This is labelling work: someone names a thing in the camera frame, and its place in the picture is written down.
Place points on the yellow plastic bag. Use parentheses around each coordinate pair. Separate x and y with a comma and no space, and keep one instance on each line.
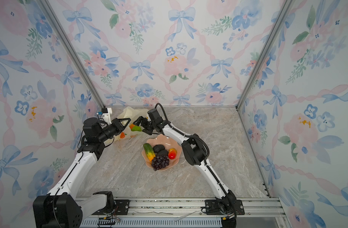
(133,114)

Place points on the corner aluminium post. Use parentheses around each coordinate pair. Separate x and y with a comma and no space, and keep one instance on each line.
(283,13)
(56,25)

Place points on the red yellow peach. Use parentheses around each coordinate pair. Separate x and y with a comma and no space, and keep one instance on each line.
(172,153)

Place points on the left corner aluminium post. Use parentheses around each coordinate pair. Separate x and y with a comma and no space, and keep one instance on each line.
(56,25)

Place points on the dark avocado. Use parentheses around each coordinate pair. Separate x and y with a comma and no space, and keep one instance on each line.
(157,148)
(163,153)

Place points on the green custard apple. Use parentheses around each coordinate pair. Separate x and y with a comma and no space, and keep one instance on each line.
(136,129)

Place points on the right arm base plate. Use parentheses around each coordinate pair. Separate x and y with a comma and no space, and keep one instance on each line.
(218,207)

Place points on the pink scalloped plate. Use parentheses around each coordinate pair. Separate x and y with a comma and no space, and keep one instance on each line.
(168,143)

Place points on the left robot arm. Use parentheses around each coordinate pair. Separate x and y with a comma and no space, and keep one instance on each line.
(59,208)

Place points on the right corner aluminium post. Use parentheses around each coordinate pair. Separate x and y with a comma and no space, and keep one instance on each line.
(283,13)

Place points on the purple grape bunch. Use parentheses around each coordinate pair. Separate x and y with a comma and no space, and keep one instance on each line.
(159,163)

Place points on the aluminium front rail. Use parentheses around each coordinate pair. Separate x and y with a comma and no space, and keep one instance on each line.
(187,213)

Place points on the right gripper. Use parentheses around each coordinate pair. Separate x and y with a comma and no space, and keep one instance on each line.
(144,124)

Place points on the green yellow cucumber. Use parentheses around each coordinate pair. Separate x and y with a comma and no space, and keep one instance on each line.
(149,151)

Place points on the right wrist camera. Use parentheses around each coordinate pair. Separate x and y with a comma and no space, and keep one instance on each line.
(154,116)

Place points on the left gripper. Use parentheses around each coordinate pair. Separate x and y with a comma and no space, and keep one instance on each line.
(117,123)

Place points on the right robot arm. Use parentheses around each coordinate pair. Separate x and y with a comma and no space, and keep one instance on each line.
(196,153)

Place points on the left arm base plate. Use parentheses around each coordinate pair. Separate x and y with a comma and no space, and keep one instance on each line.
(117,207)

